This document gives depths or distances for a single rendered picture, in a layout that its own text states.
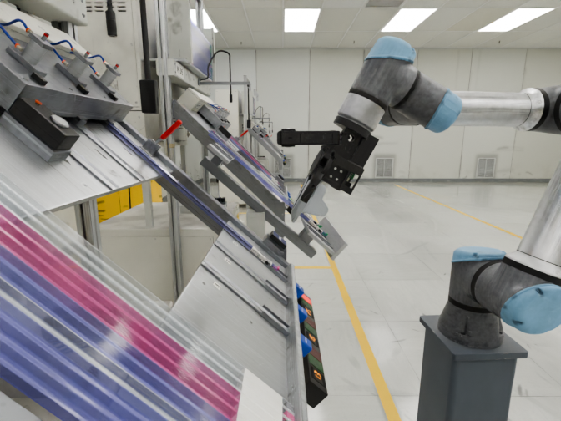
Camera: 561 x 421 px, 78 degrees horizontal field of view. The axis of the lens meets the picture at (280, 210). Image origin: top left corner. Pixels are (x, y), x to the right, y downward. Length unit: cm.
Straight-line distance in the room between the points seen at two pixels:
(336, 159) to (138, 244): 136
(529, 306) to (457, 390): 31
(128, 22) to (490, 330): 172
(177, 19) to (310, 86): 666
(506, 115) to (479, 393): 67
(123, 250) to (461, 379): 149
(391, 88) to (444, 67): 850
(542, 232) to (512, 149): 900
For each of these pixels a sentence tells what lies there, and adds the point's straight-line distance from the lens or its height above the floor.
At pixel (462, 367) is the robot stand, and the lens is 102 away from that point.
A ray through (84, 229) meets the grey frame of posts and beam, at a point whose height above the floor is 82.
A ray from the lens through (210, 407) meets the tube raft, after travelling 38.
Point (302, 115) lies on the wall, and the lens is 828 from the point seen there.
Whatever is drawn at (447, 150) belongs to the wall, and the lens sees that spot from 912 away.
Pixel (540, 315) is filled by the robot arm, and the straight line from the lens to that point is 88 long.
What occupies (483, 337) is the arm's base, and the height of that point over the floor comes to 58.
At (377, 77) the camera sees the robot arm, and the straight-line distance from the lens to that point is 64.
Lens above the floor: 105
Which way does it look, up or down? 12 degrees down
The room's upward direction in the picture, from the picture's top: straight up
